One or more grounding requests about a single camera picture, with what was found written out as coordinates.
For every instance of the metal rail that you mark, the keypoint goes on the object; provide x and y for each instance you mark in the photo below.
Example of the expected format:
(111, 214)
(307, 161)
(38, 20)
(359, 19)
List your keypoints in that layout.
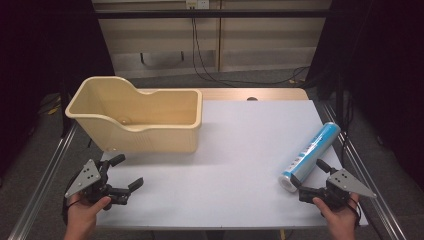
(370, 173)
(43, 181)

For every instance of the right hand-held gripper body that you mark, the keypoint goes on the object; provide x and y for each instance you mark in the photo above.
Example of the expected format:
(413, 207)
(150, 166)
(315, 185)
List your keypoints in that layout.
(346, 183)

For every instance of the beige plastic bin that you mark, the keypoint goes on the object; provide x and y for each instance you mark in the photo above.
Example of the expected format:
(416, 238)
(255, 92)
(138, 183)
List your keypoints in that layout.
(150, 136)

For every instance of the white table mat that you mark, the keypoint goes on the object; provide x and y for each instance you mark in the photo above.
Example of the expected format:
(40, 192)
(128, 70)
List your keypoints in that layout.
(233, 166)

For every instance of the black horizontal bar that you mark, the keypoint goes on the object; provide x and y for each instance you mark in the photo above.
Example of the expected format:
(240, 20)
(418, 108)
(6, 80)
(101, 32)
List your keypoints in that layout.
(233, 13)

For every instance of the black curtain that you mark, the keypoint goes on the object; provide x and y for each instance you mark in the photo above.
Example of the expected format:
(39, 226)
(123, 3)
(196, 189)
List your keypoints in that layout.
(43, 66)
(383, 66)

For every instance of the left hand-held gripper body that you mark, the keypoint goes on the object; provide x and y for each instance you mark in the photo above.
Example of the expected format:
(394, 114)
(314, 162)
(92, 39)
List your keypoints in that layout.
(85, 178)

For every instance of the white wall socket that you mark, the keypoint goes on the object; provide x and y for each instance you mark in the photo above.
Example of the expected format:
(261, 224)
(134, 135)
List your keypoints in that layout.
(197, 4)

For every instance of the wooden table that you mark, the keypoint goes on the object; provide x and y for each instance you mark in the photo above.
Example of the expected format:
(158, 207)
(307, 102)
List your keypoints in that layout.
(276, 94)

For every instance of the person's right hand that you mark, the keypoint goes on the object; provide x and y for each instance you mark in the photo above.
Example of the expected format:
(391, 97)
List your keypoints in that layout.
(341, 218)

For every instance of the person's left hand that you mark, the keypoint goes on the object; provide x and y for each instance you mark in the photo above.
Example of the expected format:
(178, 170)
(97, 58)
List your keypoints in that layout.
(81, 213)

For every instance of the blue and white roll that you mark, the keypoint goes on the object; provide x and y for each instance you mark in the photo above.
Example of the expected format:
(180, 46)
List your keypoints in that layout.
(313, 151)

